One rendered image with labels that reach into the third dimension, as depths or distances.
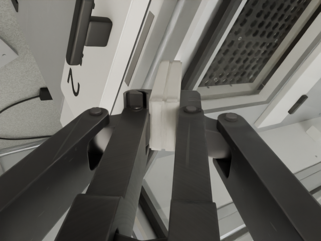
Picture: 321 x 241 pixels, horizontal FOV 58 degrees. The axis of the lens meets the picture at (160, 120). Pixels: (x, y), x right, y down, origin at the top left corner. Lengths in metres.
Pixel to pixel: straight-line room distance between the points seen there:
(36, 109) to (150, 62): 1.42
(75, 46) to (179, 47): 0.10
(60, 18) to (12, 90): 1.08
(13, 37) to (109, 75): 1.08
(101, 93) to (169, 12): 0.12
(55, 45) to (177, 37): 0.30
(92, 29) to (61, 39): 0.20
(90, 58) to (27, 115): 1.35
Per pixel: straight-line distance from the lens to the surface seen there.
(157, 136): 0.15
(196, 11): 0.22
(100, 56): 0.32
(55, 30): 0.50
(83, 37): 0.29
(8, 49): 1.36
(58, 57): 0.50
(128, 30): 0.28
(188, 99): 0.16
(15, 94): 1.56
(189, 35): 0.23
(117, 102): 0.33
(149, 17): 0.27
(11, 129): 1.73
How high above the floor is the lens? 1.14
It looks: 30 degrees down
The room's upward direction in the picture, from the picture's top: 145 degrees clockwise
